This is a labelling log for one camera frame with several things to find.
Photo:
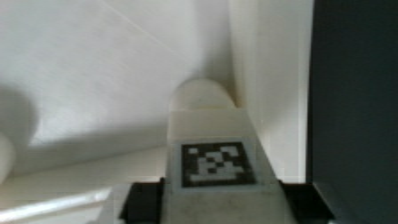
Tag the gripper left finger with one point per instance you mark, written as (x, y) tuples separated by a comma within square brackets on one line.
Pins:
[(133, 206)]

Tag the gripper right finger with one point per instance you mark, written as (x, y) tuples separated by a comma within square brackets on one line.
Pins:
[(310, 208)]

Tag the white leg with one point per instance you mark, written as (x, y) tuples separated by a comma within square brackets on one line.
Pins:
[(223, 189)]

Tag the white square tabletop tray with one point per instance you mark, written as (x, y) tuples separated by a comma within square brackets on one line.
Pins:
[(97, 56)]

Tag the white right fence rail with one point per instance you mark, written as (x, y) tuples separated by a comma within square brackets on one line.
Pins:
[(271, 41)]

